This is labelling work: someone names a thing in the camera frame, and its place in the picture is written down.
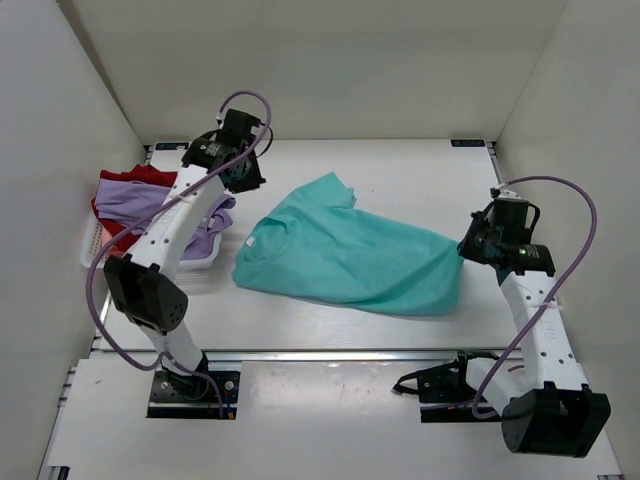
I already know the aluminium rail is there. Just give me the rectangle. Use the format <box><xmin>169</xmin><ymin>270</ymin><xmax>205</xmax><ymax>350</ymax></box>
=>
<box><xmin>89</xmin><ymin>348</ymin><xmax>531</xmax><ymax>365</ymax></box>

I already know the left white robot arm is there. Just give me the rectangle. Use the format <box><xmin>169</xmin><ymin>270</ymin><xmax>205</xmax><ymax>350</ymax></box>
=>
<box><xmin>103</xmin><ymin>109</ymin><xmax>270</xmax><ymax>402</ymax></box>

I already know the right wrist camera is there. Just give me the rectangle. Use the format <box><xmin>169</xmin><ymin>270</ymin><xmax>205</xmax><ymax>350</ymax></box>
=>
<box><xmin>490</xmin><ymin>184</ymin><xmax>520</xmax><ymax>200</ymax></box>

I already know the left black corner label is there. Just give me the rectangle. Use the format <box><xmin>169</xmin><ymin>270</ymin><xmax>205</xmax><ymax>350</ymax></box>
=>
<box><xmin>154</xmin><ymin>142</ymin><xmax>189</xmax><ymax>151</ymax></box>

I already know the teal t shirt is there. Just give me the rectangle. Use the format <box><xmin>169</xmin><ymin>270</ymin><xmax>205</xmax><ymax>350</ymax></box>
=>
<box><xmin>232</xmin><ymin>173</ymin><xmax>463</xmax><ymax>317</ymax></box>

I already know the pink t shirt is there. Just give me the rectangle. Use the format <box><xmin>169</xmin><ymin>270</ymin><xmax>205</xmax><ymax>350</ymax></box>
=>
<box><xmin>101</xmin><ymin>226</ymin><xmax>118</xmax><ymax>251</ymax></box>

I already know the red t shirt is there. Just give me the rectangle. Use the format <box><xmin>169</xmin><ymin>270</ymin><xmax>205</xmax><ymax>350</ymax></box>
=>
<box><xmin>91</xmin><ymin>165</ymin><xmax>177</xmax><ymax>237</ymax></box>

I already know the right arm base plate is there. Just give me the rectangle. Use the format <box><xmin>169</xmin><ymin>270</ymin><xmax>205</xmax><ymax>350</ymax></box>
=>
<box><xmin>392</xmin><ymin>362</ymin><xmax>500</xmax><ymax>424</ymax></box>

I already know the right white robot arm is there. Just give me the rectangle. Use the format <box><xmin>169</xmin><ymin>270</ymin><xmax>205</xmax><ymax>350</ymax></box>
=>
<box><xmin>448</xmin><ymin>190</ymin><xmax>611</xmax><ymax>458</ymax></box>

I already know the lavender t shirt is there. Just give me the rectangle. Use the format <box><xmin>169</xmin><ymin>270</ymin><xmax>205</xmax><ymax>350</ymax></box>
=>
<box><xmin>91</xmin><ymin>165</ymin><xmax>236</xmax><ymax>265</ymax></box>

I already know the right black corner label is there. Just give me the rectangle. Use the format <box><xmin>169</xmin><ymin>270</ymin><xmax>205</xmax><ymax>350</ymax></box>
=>
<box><xmin>450</xmin><ymin>139</ymin><xmax>485</xmax><ymax>148</ymax></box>

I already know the black corner label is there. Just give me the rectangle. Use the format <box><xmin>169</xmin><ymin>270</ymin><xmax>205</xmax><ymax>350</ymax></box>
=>
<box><xmin>450</xmin><ymin>139</ymin><xmax>485</xmax><ymax>148</ymax></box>
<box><xmin>154</xmin><ymin>142</ymin><xmax>189</xmax><ymax>151</ymax></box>

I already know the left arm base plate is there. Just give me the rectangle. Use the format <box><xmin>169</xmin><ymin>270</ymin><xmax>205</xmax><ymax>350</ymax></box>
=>
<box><xmin>146</xmin><ymin>363</ymin><xmax>241</xmax><ymax>420</ymax></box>

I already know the white plastic basket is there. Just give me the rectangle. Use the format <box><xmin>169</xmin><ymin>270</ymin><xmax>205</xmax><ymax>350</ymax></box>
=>
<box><xmin>80</xmin><ymin>216</ymin><xmax>222</xmax><ymax>273</ymax></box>

